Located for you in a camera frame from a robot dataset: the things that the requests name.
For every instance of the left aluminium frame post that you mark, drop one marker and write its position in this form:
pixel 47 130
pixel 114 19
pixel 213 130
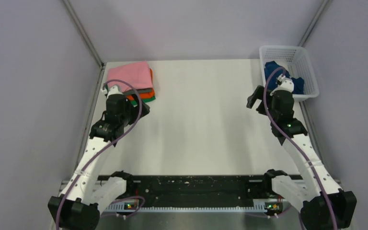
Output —
pixel 82 32

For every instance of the aluminium frame post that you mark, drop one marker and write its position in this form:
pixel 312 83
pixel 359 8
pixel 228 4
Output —
pixel 316 18
pixel 82 32

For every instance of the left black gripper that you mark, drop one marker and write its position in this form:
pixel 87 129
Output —
pixel 135 109

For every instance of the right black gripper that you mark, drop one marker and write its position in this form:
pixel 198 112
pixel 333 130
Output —
pixel 258 94

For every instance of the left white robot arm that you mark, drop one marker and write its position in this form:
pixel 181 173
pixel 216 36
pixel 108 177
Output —
pixel 79 205

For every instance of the white plastic basket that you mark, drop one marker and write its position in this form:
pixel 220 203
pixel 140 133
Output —
pixel 296 61

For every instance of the right aluminium frame post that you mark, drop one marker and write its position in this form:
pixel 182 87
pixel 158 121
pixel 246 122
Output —
pixel 316 18

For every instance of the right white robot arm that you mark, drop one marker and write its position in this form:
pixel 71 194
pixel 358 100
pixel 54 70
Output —
pixel 321 202

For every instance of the white cable duct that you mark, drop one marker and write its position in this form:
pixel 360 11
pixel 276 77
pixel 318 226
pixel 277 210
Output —
pixel 259 206

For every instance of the pink folded t shirt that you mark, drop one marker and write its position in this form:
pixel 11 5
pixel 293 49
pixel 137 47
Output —
pixel 136 74

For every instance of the grey folded t shirt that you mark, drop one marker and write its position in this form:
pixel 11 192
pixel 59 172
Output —
pixel 134 92

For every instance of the orange folded t shirt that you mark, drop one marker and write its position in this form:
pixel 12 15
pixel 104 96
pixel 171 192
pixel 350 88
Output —
pixel 147 95

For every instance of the green folded t shirt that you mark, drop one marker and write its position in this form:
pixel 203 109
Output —
pixel 145 100

